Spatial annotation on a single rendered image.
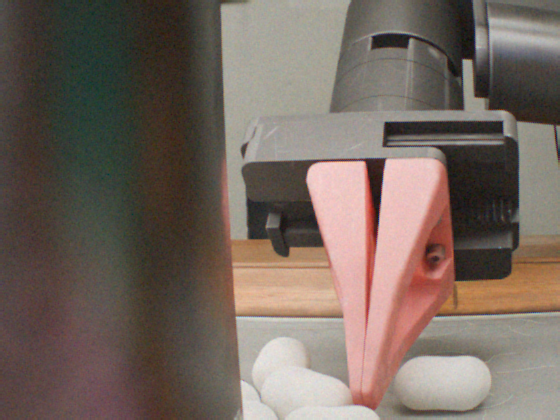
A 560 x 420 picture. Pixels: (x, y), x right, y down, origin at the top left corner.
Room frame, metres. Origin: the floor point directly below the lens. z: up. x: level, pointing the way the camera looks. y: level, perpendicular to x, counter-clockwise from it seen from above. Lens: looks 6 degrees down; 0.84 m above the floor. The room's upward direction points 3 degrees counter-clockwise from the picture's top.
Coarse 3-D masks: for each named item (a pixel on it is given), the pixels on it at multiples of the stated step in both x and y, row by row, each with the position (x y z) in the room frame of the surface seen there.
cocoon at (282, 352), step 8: (272, 344) 0.30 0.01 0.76; (280, 344) 0.30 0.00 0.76; (288, 344) 0.30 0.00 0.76; (296, 344) 0.31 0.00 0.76; (264, 352) 0.30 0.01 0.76; (272, 352) 0.29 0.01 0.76; (280, 352) 0.29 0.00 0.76; (288, 352) 0.29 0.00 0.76; (296, 352) 0.30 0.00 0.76; (304, 352) 0.30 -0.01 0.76; (256, 360) 0.29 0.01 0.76; (264, 360) 0.29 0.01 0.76; (272, 360) 0.29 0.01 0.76; (280, 360) 0.29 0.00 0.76; (288, 360) 0.29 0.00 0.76; (296, 360) 0.29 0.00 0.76; (304, 360) 0.30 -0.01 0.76; (256, 368) 0.29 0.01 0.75; (264, 368) 0.29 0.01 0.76; (272, 368) 0.29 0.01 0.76; (280, 368) 0.29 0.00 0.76; (256, 376) 0.29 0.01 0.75; (264, 376) 0.29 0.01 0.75; (256, 384) 0.29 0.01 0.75
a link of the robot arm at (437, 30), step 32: (352, 0) 0.39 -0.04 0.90; (384, 0) 0.36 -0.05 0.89; (416, 0) 0.36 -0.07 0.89; (448, 0) 0.38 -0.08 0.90; (480, 0) 0.38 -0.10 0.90; (352, 32) 0.36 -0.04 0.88; (384, 32) 0.34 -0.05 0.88; (416, 32) 0.34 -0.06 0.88; (448, 32) 0.36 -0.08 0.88; (480, 32) 0.36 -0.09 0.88; (448, 64) 0.35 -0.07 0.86; (480, 64) 0.35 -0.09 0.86; (480, 96) 0.37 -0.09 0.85
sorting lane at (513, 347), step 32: (256, 320) 0.42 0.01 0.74; (288, 320) 0.42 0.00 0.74; (320, 320) 0.41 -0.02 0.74; (448, 320) 0.40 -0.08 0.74; (480, 320) 0.39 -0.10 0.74; (512, 320) 0.38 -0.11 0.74; (544, 320) 0.37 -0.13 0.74; (256, 352) 0.36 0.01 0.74; (320, 352) 0.36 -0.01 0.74; (416, 352) 0.35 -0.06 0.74; (448, 352) 0.34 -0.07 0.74; (480, 352) 0.33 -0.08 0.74; (512, 352) 0.33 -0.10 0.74; (544, 352) 0.32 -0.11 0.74; (512, 384) 0.29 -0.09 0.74; (544, 384) 0.28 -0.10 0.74; (384, 416) 0.27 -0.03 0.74; (416, 416) 0.26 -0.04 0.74; (448, 416) 0.26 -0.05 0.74; (480, 416) 0.26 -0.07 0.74; (512, 416) 0.25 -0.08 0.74; (544, 416) 0.25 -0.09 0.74
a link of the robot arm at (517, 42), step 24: (504, 0) 0.38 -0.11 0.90; (528, 0) 0.38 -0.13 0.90; (552, 0) 0.38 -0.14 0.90; (504, 24) 0.35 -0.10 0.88; (528, 24) 0.34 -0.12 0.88; (552, 24) 0.34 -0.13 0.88; (504, 48) 0.34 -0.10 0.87; (528, 48) 0.34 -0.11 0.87; (552, 48) 0.34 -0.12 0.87; (504, 72) 0.34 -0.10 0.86; (528, 72) 0.34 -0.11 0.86; (552, 72) 0.34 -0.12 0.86; (504, 96) 0.35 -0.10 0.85; (528, 96) 0.35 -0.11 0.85; (552, 96) 0.34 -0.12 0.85; (528, 120) 0.36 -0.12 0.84; (552, 120) 0.35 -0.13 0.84
